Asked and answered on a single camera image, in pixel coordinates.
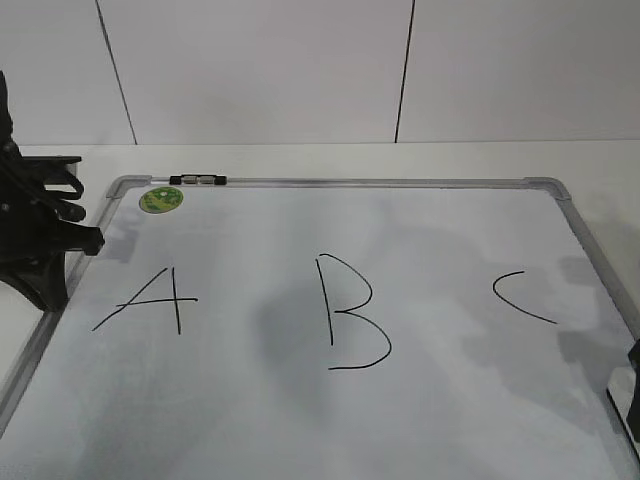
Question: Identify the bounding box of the round green magnet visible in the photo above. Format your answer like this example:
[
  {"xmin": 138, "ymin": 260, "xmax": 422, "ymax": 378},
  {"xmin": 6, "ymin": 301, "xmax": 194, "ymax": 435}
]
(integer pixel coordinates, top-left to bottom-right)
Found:
[{"xmin": 139, "ymin": 186, "xmax": 184, "ymax": 214}]

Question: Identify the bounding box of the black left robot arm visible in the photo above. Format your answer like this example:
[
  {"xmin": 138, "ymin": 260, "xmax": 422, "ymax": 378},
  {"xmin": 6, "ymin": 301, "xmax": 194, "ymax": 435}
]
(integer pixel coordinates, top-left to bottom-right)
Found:
[{"xmin": 1, "ymin": 79, "xmax": 104, "ymax": 312}]

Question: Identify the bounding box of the white board with grey frame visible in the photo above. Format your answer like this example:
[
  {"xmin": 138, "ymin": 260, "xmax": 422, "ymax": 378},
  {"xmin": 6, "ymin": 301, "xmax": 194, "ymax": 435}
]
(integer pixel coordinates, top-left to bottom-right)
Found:
[{"xmin": 1, "ymin": 176, "xmax": 639, "ymax": 479}]

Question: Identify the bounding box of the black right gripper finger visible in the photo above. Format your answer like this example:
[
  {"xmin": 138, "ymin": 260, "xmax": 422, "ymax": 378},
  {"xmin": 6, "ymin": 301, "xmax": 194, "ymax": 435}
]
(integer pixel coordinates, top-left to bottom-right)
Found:
[{"xmin": 628, "ymin": 340, "xmax": 640, "ymax": 415}]

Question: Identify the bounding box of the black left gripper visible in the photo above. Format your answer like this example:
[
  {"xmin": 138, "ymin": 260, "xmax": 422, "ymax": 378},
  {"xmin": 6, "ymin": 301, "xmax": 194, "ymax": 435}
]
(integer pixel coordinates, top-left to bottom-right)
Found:
[{"xmin": 1, "ymin": 139, "xmax": 105, "ymax": 312}]

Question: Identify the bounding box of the white board eraser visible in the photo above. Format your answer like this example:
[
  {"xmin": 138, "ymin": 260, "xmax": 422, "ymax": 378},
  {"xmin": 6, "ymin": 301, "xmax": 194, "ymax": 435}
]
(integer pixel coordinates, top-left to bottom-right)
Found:
[{"xmin": 607, "ymin": 366, "xmax": 639, "ymax": 450}]

